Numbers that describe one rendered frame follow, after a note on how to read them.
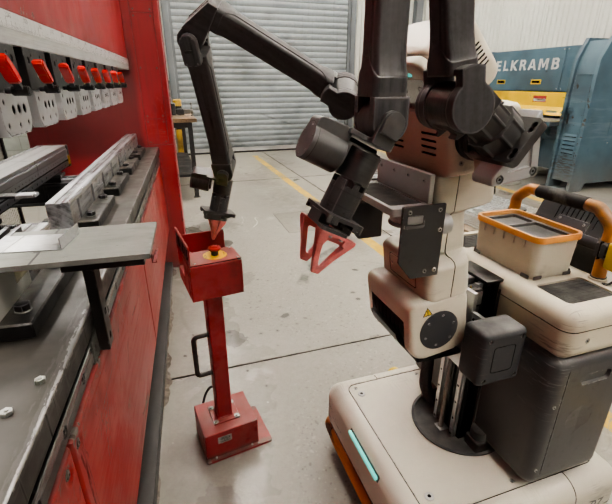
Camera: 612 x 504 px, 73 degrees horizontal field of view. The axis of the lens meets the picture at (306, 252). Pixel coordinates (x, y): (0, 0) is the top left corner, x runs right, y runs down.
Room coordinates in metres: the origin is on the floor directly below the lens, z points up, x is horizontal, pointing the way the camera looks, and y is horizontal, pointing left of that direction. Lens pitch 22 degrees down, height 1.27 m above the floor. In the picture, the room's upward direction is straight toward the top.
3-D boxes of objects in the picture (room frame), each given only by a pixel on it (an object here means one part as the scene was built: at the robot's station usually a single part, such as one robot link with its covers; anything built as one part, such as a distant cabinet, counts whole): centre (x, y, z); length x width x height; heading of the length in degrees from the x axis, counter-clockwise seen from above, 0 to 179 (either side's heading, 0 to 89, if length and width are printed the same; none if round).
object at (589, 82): (6.59, -3.27, 0.87); 3.02 x 1.35 x 1.75; 19
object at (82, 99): (1.41, 0.76, 1.26); 0.15 x 0.09 x 0.17; 15
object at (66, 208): (1.88, 0.89, 0.92); 1.67 x 0.06 x 0.10; 15
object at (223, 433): (1.22, 0.28, 0.06); 0.25 x 0.20 x 0.12; 116
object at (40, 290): (0.72, 0.52, 0.89); 0.30 x 0.05 x 0.03; 15
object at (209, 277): (1.20, 0.31, 0.75); 0.20 x 0.16 x 0.18; 26
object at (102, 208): (1.26, 0.66, 0.89); 0.30 x 0.05 x 0.03; 15
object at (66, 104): (1.22, 0.71, 1.26); 0.15 x 0.09 x 0.17; 15
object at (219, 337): (1.20, 0.31, 0.39); 0.05 x 0.05 x 0.54; 26
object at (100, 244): (0.70, 0.42, 1.00); 0.26 x 0.18 x 0.01; 105
